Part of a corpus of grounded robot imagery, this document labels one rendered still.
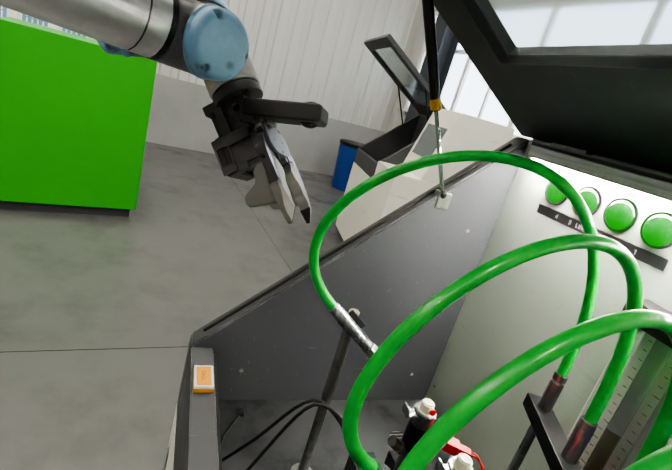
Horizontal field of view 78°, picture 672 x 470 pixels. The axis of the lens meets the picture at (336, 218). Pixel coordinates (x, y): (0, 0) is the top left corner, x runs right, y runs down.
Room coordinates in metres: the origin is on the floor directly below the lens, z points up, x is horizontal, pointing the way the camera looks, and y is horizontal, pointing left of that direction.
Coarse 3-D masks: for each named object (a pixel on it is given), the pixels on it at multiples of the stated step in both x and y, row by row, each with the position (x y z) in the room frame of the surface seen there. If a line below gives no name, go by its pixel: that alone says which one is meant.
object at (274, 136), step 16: (240, 80) 0.59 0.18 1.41; (224, 96) 0.58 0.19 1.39; (240, 96) 0.60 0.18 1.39; (256, 96) 0.62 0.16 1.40; (208, 112) 0.60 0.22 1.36; (224, 112) 0.60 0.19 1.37; (240, 112) 0.59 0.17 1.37; (224, 128) 0.59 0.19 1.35; (240, 128) 0.56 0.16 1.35; (256, 128) 0.56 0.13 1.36; (272, 128) 0.59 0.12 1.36; (224, 144) 0.56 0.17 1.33; (240, 144) 0.56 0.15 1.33; (272, 144) 0.55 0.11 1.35; (224, 160) 0.56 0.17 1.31; (240, 160) 0.56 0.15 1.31; (256, 160) 0.55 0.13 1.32; (224, 176) 0.55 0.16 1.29; (240, 176) 0.57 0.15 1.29
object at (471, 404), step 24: (624, 312) 0.29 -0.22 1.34; (648, 312) 0.29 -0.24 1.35; (552, 336) 0.27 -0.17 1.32; (576, 336) 0.27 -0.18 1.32; (600, 336) 0.27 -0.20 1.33; (528, 360) 0.26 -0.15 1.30; (552, 360) 0.26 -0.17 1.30; (480, 384) 0.25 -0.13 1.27; (504, 384) 0.25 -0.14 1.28; (456, 408) 0.24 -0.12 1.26; (480, 408) 0.24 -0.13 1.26; (432, 432) 0.24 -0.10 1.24; (456, 432) 0.24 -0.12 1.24; (408, 456) 0.24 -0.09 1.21; (432, 456) 0.23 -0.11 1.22
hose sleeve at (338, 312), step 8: (336, 304) 0.52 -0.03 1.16; (336, 312) 0.52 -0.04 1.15; (344, 312) 0.52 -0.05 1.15; (344, 320) 0.52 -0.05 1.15; (352, 320) 0.52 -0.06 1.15; (344, 328) 0.52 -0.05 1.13; (352, 328) 0.52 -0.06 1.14; (360, 328) 0.53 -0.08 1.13; (352, 336) 0.52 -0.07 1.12; (360, 336) 0.52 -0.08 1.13; (360, 344) 0.52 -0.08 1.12; (368, 344) 0.52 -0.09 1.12
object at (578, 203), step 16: (416, 160) 0.52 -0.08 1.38; (432, 160) 0.52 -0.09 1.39; (448, 160) 0.52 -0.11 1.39; (464, 160) 0.52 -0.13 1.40; (480, 160) 0.52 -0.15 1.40; (496, 160) 0.52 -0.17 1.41; (512, 160) 0.52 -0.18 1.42; (528, 160) 0.52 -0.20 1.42; (384, 176) 0.52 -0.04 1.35; (544, 176) 0.52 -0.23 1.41; (560, 176) 0.52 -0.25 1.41; (352, 192) 0.52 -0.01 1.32; (576, 192) 0.51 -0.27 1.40; (336, 208) 0.52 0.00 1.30; (576, 208) 0.52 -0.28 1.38; (320, 224) 0.52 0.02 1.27; (592, 224) 0.51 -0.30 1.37; (320, 240) 0.52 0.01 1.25; (592, 256) 0.51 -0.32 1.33; (592, 272) 0.51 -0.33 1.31; (320, 288) 0.52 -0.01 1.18; (592, 288) 0.51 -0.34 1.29; (592, 304) 0.51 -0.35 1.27; (576, 352) 0.51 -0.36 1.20; (560, 368) 0.51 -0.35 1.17
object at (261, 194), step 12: (276, 168) 0.53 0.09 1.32; (264, 180) 0.53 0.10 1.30; (252, 192) 0.53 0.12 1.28; (264, 192) 0.53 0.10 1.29; (276, 192) 0.51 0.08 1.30; (288, 192) 0.53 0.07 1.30; (252, 204) 0.52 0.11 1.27; (264, 204) 0.52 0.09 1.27; (288, 204) 0.51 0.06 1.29; (288, 216) 0.51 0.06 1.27
